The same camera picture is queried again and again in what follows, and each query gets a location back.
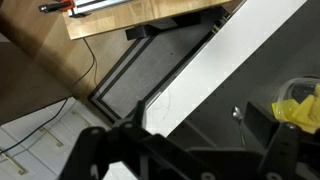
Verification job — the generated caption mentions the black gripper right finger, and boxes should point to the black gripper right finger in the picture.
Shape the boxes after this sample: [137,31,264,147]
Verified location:
[244,101,320,180]

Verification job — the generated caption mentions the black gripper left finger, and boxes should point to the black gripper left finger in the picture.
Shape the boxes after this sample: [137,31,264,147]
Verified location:
[59,99,201,180]

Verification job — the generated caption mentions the round glass bowl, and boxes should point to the round glass bowl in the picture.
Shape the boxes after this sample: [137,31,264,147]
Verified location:
[272,75,320,135]

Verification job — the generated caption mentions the yellow rubber glove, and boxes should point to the yellow rubber glove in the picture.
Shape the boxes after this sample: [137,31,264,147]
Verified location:
[271,83,320,135]

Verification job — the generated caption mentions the white drawer unit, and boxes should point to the white drawer unit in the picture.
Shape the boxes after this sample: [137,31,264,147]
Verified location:
[0,96,141,180]

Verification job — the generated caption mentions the metal spoon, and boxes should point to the metal spoon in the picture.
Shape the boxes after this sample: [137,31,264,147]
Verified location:
[231,105,248,148]

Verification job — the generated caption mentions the grey rug black border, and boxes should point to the grey rug black border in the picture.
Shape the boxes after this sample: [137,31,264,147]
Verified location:
[87,16,234,124]

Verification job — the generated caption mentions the black table foot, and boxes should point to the black table foot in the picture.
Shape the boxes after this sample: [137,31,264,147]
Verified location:
[124,6,232,42]

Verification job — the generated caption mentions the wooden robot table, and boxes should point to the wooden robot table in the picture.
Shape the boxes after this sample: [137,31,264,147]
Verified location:
[62,0,234,41]

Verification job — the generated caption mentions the orange black clamp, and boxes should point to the orange black clamp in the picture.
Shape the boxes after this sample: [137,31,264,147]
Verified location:
[38,0,76,15]

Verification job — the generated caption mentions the gold drawer handle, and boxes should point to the gold drawer handle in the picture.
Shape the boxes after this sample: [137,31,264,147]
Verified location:
[70,109,92,128]
[0,151,30,177]
[39,125,65,148]

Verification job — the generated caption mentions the thin black floor cable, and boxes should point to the thin black floor cable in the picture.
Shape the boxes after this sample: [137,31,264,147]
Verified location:
[0,37,98,156]

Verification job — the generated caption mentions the aluminium rail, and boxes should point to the aluminium rail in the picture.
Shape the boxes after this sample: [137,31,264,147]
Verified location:
[68,0,132,18]

